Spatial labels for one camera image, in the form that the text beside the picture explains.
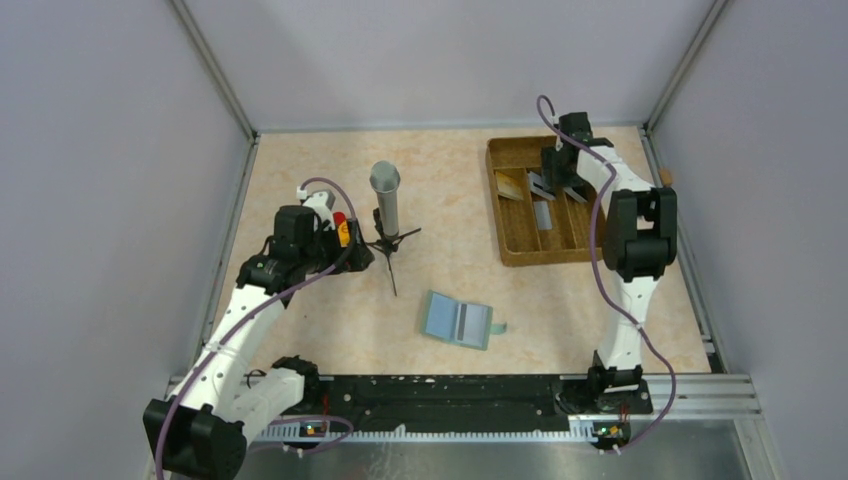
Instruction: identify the small wooden block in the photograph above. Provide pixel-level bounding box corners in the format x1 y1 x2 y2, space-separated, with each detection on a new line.
659 168 673 187

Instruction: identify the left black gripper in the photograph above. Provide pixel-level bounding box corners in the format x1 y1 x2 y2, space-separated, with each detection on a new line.
299 217 373 275

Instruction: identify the grey microphone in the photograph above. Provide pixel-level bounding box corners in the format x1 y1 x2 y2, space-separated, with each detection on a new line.
369 160 401 239

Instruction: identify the green card holder wallet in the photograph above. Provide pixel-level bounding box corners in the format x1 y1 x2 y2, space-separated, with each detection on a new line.
420 290 508 351

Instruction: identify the brown woven cutlery tray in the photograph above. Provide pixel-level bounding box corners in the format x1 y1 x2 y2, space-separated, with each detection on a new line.
486 136 596 267

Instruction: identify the gold card in tray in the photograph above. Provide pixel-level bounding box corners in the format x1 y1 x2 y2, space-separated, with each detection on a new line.
495 171 524 201

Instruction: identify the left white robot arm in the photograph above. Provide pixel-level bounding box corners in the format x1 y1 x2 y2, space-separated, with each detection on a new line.
143 204 374 479

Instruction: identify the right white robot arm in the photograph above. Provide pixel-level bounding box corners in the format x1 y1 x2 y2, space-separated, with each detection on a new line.
541 112 677 414

